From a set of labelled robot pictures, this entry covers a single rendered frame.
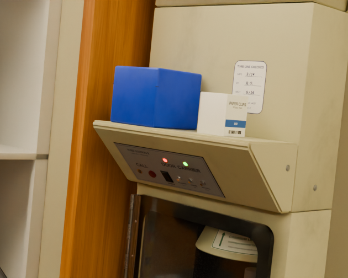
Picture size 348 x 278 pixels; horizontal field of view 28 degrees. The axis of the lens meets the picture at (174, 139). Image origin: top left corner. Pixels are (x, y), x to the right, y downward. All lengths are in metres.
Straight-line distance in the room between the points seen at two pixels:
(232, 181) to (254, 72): 0.17
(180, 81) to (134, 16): 0.22
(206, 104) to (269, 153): 0.12
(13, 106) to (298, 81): 1.41
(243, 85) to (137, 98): 0.16
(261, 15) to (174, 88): 0.17
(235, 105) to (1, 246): 1.47
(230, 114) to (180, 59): 0.20
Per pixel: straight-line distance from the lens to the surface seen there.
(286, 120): 1.01
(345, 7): 1.10
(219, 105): 0.98
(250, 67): 1.06
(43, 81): 2.10
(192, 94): 1.09
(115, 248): 1.27
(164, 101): 1.04
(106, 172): 1.23
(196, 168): 1.02
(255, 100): 1.04
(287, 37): 1.02
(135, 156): 1.10
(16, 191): 2.26
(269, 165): 0.95
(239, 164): 0.95
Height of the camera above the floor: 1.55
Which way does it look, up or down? 3 degrees down
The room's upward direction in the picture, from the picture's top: 6 degrees clockwise
